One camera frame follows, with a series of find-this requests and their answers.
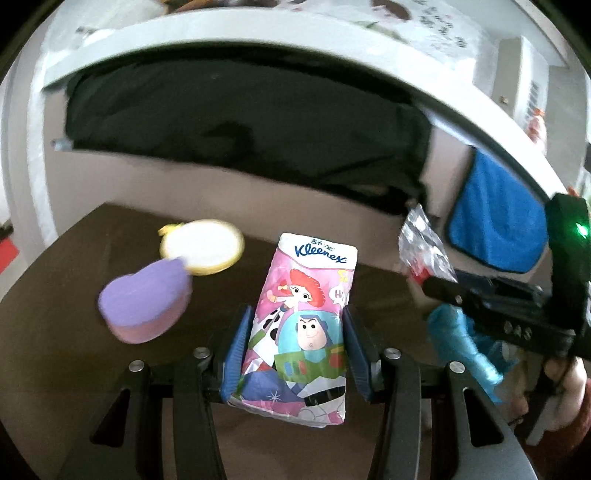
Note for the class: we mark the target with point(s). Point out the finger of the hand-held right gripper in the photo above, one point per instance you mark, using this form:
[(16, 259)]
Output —
[(457, 297), (508, 293)]

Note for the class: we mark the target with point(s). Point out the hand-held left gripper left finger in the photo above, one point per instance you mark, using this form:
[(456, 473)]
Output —
[(238, 355)]

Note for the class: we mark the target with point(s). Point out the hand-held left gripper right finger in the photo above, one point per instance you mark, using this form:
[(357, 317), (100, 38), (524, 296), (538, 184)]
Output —
[(358, 355)]

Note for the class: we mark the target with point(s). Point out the blue plastic bag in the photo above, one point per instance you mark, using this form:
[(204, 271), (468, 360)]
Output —
[(455, 337)]

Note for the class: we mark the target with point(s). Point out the clear red and white wrapper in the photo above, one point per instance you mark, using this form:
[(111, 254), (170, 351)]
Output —
[(422, 244)]

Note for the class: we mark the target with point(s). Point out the pink printed tissue packet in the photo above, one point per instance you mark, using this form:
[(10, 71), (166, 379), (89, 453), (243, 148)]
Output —
[(300, 286)]

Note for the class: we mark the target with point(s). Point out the person's right hand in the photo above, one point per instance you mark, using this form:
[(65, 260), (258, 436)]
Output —
[(570, 392)]

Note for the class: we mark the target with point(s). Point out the blue cloth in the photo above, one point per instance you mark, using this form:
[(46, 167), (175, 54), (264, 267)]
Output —
[(494, 221)]

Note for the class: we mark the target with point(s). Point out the purple heart-shaped box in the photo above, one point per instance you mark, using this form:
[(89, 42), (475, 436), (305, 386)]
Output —
[(145, 300)]

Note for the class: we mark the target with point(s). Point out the yellow round lid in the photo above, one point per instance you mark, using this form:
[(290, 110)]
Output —
[(203, 244)]

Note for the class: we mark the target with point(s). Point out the orange fuzzy object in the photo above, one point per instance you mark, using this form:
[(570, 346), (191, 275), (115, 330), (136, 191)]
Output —
[(538, 125)]

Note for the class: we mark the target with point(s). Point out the white appliance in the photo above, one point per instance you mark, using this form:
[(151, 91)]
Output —
[(512, 74)]

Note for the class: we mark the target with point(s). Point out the black cloth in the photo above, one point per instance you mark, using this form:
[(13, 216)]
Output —
[(249, 129)]

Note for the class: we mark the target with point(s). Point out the red object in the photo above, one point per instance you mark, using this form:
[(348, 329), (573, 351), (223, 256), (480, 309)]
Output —
[(7, 251)]

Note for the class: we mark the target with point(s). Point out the printed blanket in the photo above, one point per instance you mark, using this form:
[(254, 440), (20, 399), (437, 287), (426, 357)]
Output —
[(438, 32)]

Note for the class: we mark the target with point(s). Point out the grey bed frame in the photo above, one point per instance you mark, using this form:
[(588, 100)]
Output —
[(231, 37)]

